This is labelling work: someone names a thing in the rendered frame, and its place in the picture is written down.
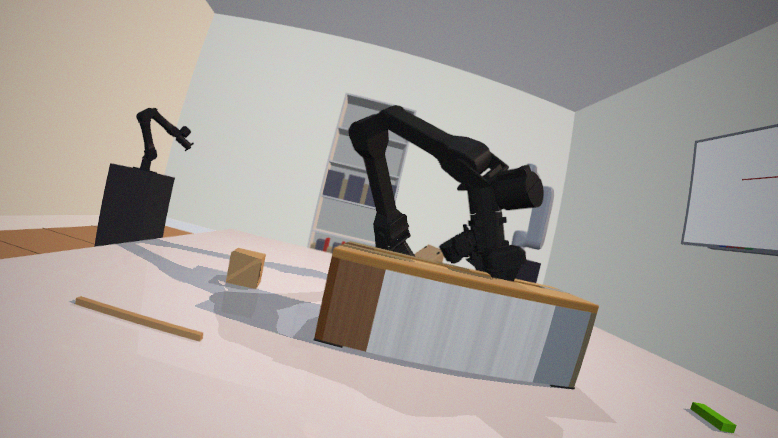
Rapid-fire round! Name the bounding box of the brown wooden stick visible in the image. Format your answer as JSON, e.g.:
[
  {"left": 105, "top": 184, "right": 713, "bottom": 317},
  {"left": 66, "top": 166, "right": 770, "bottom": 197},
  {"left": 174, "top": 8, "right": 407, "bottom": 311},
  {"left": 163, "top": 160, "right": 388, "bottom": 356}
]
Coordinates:
[{"left": 75, "top": 296, "right": 203, "bottom": 341}]

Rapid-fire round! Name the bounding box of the green rectangular bar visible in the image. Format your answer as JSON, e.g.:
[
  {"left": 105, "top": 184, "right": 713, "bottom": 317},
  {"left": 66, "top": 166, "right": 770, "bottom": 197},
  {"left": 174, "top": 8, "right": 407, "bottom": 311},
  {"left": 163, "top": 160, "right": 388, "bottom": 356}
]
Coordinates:
[{"left": 690, "top": 402, "right": 737, "bottom": 433}]

